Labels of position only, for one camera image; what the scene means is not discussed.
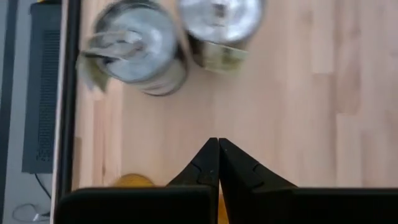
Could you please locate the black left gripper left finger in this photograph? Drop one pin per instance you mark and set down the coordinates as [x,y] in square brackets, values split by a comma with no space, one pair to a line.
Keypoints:
[186,205]

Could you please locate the amber ribbed glass candle holder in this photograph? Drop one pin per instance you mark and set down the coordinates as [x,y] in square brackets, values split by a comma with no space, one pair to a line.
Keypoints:
[133,181]

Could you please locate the black aluminium rig frame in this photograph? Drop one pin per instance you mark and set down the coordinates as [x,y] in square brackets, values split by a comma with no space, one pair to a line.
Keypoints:
[67,93]

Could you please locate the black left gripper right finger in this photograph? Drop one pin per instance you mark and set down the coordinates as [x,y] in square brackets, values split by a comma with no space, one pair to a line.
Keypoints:
[280,208]

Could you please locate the scented candle tin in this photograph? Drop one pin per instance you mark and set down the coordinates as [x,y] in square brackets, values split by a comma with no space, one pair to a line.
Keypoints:
[143,49]
[220,21]

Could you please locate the black ventilated computer case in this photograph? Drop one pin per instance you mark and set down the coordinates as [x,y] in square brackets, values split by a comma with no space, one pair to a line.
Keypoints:
[42,93]

